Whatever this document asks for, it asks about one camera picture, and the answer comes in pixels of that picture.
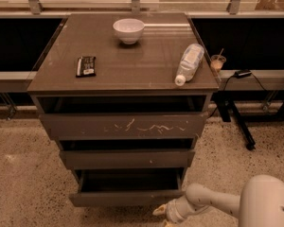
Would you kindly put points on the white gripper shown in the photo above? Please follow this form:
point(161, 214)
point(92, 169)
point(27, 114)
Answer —
point(171, 210)

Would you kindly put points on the grey bottom drawer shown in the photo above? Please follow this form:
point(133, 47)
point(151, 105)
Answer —
point(128, 187)

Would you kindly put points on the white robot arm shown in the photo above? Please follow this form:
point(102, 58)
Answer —
point(260, 203)

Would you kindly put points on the grey middle drawer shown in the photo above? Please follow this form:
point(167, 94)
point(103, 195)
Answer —
point(126, 159)

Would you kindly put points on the scratched grey top drawer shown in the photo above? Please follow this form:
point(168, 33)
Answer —
point(114, 126)

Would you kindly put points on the grey drawer cabinet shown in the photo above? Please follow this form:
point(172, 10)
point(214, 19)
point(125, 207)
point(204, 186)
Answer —
point(130, 79)

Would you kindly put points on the black metal stand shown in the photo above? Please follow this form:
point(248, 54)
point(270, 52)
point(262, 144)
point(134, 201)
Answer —
point(224, 105)

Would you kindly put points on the black power adapter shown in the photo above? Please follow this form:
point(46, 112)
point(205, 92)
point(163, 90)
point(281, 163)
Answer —
point(242, 73)

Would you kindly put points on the clear plastic water bottle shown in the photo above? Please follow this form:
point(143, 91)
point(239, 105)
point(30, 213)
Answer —
point(189, 64)

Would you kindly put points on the plastic cup with stick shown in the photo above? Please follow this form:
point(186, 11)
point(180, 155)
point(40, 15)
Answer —
point(217, 61)

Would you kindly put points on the black snack bar wrapper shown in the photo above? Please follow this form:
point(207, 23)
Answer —
point(86, 66)

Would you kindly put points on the white ceramic bowl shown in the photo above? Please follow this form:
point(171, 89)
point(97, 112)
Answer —
point(128, 31)

